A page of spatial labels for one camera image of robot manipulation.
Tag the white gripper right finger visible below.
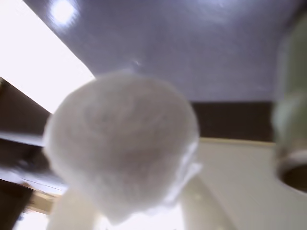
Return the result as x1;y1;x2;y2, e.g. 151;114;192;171
165;174;232;230

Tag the sage green steel mug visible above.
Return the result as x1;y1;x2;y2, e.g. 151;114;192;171
272;14;307;194

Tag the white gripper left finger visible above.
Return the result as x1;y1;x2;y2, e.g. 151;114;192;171
47;185;111;230

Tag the black table mat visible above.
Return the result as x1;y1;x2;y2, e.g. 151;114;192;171
23;0;299;104

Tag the white gauze roll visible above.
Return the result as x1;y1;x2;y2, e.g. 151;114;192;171
43;71;202;226

